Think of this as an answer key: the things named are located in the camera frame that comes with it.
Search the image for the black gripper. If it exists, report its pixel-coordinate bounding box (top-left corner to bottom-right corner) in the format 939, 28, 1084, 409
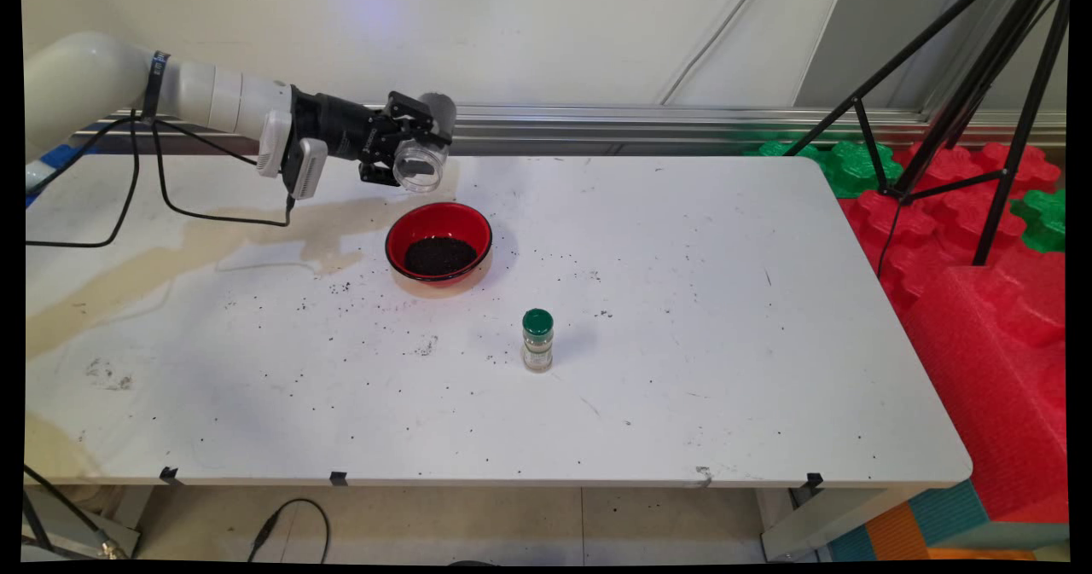
293, 86, 454, 188

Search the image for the clear plastic jar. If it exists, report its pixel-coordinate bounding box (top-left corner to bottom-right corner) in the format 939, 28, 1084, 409
391, 90, 458, 194

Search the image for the red bowl with black rim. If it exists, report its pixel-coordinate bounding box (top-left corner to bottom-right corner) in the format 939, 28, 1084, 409
385, 202, 495, 287

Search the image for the black granule heap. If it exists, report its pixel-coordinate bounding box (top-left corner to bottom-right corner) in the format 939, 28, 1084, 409
404, 235, 479, 278

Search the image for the spice bottle with green cap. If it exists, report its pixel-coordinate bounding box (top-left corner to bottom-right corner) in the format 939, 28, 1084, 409
522, 308, 555, 374

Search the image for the green foam block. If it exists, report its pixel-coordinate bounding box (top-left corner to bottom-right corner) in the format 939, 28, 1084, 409
1009, 188, 1067, 255
746, 139, 903, 200

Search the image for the grey table leg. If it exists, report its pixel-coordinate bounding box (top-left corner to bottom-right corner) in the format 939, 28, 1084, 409
762, 484, 926, 562
24, 487, 142, 560

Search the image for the studded pink-red foam block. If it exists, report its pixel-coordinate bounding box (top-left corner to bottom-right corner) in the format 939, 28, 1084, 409
840, 142, 1066, 319

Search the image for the black tripod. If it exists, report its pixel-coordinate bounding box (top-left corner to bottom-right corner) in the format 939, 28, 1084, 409
781, 0, 1072, 268

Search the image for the orange foam block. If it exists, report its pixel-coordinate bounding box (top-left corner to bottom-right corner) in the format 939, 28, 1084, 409
866, 502, 1037, 563

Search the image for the large pink-red foam block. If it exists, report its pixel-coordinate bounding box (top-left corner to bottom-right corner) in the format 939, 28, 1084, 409
900, 250, 1069, 524

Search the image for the teal foam block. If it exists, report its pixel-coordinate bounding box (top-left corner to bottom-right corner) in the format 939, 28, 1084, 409
829, 478, 990, 563

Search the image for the aluminium rail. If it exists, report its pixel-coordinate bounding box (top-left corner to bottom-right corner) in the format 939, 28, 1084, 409
73, 101, 1067, 155

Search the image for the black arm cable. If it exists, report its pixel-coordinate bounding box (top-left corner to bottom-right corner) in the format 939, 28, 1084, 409
26, 118, 295, 247
26, 118, 258, 195

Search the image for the black strap on arm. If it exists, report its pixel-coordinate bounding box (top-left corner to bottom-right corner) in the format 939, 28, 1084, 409
143, 50, 171, 120

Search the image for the white wall cable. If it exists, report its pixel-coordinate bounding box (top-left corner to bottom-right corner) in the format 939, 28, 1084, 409
660, 0, 769, 106

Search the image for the black floor cable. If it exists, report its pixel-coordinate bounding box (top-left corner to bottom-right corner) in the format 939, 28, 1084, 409
247, 498, 331, 563

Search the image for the black cable with metal plug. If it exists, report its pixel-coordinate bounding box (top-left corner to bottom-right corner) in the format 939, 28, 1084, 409
24, 465, 129, 560

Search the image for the thin black tripod cable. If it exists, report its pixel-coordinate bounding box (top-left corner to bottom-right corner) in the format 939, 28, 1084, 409
876, 199, 905, 278

